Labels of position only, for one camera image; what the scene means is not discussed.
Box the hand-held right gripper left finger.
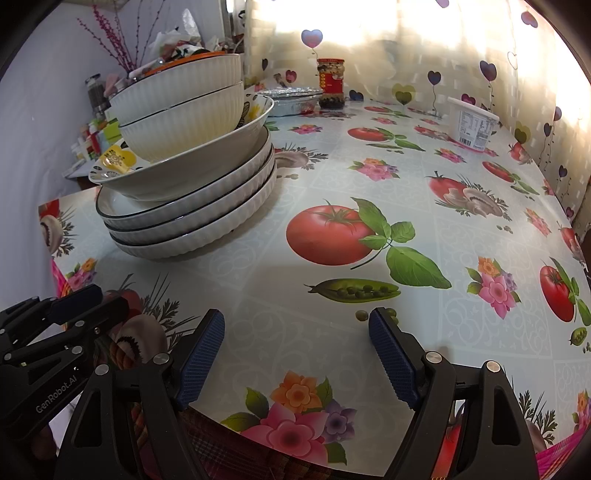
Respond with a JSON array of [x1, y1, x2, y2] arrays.
[[55, 308, 225, 480]]

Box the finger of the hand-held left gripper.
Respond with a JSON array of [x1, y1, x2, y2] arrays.
[[0, 296, 130, 370], [0, 285, 103, 340]]

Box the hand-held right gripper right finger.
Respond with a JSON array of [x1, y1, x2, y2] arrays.
[[368, 307, 541, 480]]

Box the white ribbed plate black rim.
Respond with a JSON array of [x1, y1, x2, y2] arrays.
[[95, 127, 274, 229], [102, 157, 277, 245], [110, 171, 279, 261]]

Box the floral patterned bowl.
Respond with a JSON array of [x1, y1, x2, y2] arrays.
[[89, 90, 275, 202]]

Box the white black-rimmed plate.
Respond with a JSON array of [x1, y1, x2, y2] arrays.
[[117, 79, 245, 163]]

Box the white ribbed bowl black rim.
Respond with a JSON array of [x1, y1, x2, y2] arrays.
[[107, 54, 244, 126]]

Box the vegetable print tablecloth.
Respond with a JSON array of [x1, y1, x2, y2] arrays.
[[38, 99, 591, 480]]

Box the group of small bottles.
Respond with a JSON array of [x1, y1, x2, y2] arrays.
[[69, 117, 107, 162]]

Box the glass jar dark contents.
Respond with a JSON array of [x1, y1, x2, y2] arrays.
[[84, 74, 112, 116]]

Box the white plastic tub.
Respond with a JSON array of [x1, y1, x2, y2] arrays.
[[447, 96, 501, 152]]

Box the pink flower branches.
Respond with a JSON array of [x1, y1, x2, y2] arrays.
[[76, 4, 153, 75]]

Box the aluminium foil tray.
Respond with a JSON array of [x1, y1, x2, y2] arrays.
[[265, 95, 324, 117], [257, 84, 326, 100]]

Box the red label glass jar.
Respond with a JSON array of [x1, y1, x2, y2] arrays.
[[317, 58, 346, 110]]

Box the crumpled plastic bags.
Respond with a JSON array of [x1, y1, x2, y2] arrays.
[[148, 9, 232, 61]]

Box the heart print curtain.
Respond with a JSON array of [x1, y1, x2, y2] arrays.
[[245, 0, 591, 217]]

